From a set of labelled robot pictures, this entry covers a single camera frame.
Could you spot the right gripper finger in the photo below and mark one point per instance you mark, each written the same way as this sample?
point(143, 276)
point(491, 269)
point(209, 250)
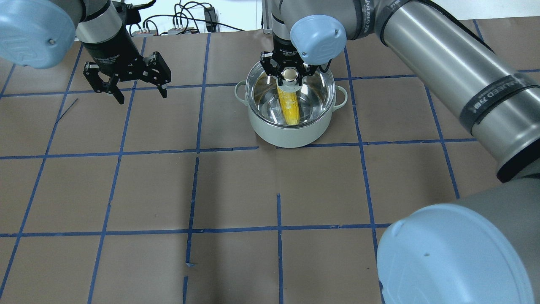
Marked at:
point(303, 76)
point(279, 79)

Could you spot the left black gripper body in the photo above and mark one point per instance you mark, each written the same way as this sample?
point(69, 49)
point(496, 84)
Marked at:
point(110, 51)

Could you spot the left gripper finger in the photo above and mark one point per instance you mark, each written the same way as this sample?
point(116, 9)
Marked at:
point(118, 95)
point(162, 89)

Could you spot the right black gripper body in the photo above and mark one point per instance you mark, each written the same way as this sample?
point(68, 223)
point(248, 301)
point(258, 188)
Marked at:
point(280, 51)

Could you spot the yellow corn cob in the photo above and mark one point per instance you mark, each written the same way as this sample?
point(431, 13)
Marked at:
point(289, 105)

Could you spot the glass pot lid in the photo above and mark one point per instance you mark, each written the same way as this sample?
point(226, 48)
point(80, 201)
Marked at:
point(316, 97)

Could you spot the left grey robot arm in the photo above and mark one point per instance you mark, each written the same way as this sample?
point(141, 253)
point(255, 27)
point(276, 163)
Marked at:
point(38, 34)

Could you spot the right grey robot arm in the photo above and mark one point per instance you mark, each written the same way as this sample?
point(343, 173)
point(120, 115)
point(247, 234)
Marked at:
point(482, 249)

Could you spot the pale green cooking pot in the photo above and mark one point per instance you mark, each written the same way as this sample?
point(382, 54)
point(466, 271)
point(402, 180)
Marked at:
point(290, 137)

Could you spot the small usb hub box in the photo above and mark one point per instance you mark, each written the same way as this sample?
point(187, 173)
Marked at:
point(180, 31)

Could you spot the black power adapter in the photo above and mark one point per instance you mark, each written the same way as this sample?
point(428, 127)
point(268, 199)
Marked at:
point(210, 19)

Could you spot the aluminium frame post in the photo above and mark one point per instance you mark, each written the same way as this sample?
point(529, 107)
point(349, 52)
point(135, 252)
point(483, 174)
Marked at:
point(267, 17)

